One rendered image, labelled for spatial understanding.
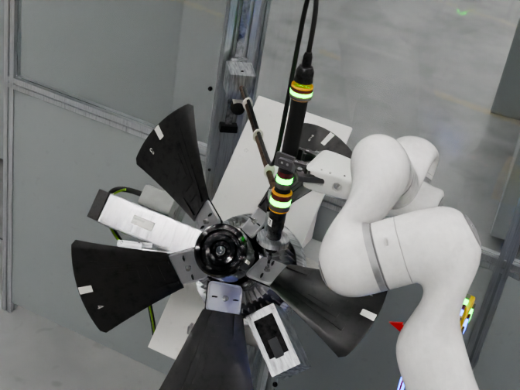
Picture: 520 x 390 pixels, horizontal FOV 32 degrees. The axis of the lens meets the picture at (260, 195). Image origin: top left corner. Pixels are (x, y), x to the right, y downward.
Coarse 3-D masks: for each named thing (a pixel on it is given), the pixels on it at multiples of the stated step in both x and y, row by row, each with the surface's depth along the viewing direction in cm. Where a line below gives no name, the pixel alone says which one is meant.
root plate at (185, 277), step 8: (192, 248) 197; (176, 256) 198; (184, 256) 198; (192, 256) 198; (176, 264) 199; (184, 264) 199; (192, 264) 199; (176, 272) 200; (184, 272) 200; (192, 272) 200; (200, 272) 200; (184, 280) 202; (192, 280) 202
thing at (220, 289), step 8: (208, 288) 194; (216, 288) 195; (224, 288) 196; (232, 288) 197; (240, 288) 198; (208, 296) 193; (232, 296) 197; (240, 296) 198; (208, 304) 193; (216, 304) 194; (224, 304) 196; (232, 304) 197; (240, 304) 198; (232, 312) 196
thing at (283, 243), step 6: (270, 192) 189; (264, 228) 193; (258, 234) 190; (264, 234) 191; (282, 234) 192; (258, 240) 189; (264, 240) 189; (270, 240) 189; (282, 240) 190; (288, 240) 190; (264, 246) 188; (270, 246) 188; (276, 246) 188; (282, 246) 188
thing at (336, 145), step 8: (304, 128) 205; (312, 128) 203; (320, 128) 201; (304, 136) 203; (320, 136) 199; (336, 136) 196; (304, 144) 202; (312, 144) 200; (320, 144) 198; (328, 144) 196; (336, 144) 195; (344, 144) 194; (336, 152) 193; (344, 152) 192; (304, 168) 196; (296, 184) 194; (296, 192) 193; (304, 192) 192; (264, 200) 200; (264, 208) 198
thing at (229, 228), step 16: (224, 224) 193; (208, 240) 194; (224, 240) 192; (240, 240) 191; (256, 240) 202; (208, 256) 192; (224, 256) 192; (240, 256) 190; (256, 256) 201; (208, 272) 191; (224, 272) 190; (240, 272) 192
